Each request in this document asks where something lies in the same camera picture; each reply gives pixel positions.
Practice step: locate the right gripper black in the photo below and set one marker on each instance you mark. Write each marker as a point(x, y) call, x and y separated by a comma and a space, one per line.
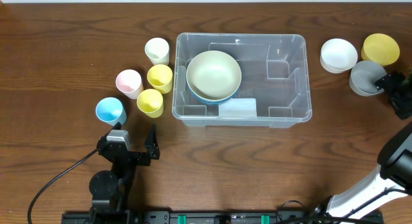
point(396, 89)

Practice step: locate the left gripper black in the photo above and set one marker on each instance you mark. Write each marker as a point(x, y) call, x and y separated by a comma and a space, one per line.
point(134, 157)

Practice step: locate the grey small bowl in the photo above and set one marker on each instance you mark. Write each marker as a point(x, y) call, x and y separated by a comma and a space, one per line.
point(363, 77)

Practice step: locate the white small bowl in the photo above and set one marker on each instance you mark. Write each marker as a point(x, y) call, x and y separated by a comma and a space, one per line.
point(338, 55)

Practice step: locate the large cream bowl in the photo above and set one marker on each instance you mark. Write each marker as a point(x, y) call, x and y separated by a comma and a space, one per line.
point(212, 70)

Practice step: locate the dark blue bowl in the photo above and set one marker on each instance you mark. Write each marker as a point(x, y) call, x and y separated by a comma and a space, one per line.
point(212, 102)
point(213, 96)

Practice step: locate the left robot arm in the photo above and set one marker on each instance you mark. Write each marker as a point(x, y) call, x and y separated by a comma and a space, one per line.
point(110, 188)

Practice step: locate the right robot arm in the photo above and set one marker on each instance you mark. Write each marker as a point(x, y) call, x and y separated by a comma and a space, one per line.
point(391, 179)

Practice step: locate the clear plastic storage container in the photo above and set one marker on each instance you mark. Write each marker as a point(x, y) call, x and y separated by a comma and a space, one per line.
point(274, 72)

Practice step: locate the light blue cup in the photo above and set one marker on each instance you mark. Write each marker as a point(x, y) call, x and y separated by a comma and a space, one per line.
point(111, 111)

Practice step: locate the yellow cup lower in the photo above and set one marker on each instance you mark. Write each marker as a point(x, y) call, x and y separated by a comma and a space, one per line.
point(151, 103)

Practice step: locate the yellow cup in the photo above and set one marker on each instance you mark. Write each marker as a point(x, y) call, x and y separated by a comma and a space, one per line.
point(160, 77)
point(151, 103)

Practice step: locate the yellow small bowl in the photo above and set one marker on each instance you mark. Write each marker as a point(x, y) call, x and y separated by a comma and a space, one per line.
point(381, 49)

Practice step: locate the pink cup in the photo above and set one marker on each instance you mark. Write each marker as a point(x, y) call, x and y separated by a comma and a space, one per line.
point(129, 82)

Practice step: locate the yellow cup upper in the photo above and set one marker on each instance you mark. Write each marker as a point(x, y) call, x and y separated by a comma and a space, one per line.
point(160, 77)

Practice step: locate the cream white cup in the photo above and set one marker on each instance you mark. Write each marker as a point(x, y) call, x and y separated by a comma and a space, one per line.
point(157, 50)

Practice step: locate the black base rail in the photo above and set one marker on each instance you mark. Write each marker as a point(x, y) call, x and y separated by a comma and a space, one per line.
point(166, 217)

